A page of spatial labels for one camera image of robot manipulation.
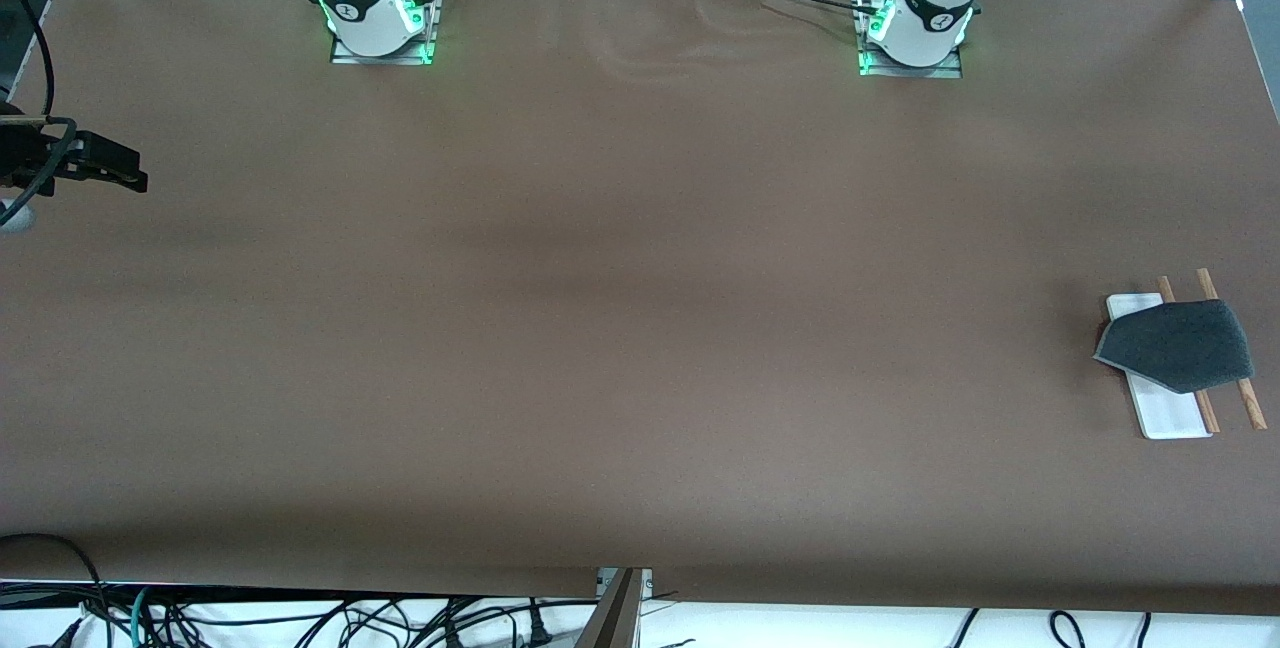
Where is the thick black cable loop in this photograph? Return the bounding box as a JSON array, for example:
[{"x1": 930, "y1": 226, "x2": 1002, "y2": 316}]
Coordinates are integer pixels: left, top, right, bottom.
[{"x1": 0, "y1": 532, "x2": 109, "y2": 648}]

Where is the grey towel with pink side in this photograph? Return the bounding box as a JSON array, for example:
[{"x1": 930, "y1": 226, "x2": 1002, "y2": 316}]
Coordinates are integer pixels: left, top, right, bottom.
[{"x1": 1092, "y1": 299, "x2": 1257, "y2": 396}]

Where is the brown table cover sheet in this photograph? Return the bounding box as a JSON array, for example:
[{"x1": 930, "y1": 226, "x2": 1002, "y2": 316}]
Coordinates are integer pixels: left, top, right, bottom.
[{"x1": 0, "y1": 0, "x2": 1280, "y2": 617}]

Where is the white rack base plate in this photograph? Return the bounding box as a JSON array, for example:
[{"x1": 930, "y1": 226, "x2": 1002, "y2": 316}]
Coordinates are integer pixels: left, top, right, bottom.
[{"x1": 1106, "y1": 292, "x2": 1213, "y2": 441}]

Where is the black power plug cable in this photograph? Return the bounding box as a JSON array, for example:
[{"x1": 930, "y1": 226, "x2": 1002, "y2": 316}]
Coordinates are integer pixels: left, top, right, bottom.
[{"x1": 518, "y1": 601, "x2": 559, "y2": 648}]

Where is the metal camera pole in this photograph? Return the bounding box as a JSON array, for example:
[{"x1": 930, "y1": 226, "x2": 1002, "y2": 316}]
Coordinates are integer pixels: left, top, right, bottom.
[{"x1": 575, "y1": 568, "x2": 654, "y2": 648}]

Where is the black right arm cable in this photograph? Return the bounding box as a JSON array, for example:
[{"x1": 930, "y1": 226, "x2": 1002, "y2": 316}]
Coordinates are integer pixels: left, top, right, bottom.
[{"x1": 0, "y1": 0, "x2": 80, "y2": 229}]

